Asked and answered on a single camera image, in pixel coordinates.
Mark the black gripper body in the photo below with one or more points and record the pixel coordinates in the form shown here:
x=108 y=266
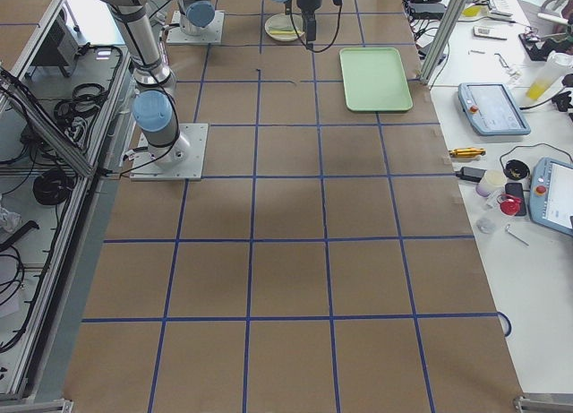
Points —
x=308 y=1

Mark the beige round plate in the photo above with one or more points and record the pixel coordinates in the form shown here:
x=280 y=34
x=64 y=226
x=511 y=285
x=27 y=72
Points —
x=283 y=21

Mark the yellow plastic fork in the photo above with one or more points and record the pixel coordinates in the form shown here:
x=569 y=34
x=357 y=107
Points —
x=281 y=32

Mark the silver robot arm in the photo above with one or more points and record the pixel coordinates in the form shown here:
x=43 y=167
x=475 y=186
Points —
x=195 y=15
x=246 y=105

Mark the light green plastic tray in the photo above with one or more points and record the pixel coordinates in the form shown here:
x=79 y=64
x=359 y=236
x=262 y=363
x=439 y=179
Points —
x=374 y=80

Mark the blue teach pendant far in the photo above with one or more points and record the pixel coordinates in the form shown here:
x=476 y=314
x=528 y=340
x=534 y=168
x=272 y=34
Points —
x=491 y=109

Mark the blue teach pendant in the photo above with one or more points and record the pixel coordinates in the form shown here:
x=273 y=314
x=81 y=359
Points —
x=491 y=109
x=550 y=200

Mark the yellow utility knife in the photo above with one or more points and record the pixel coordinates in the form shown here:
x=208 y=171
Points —
x=467 y=153

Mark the black power adapter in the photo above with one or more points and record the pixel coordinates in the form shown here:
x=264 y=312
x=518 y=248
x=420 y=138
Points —
x=470 y=174

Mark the white lavender cup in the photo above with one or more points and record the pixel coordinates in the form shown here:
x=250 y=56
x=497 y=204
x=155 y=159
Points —
x=491 y=181

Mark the clear bottle yellow liquid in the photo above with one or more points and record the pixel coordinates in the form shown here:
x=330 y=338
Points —
x=557 y=65

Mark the red round cap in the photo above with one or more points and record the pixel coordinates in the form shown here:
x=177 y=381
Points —
x=509 y=205

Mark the silver allen key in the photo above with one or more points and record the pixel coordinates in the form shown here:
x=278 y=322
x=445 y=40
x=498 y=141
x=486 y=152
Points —
x=511 y=233

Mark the blue teach pendant near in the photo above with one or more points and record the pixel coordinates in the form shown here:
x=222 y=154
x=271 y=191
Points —
x=550 y=200

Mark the aluminium frame post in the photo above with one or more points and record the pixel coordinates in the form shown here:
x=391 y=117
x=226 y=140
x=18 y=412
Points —
x=447 y=25

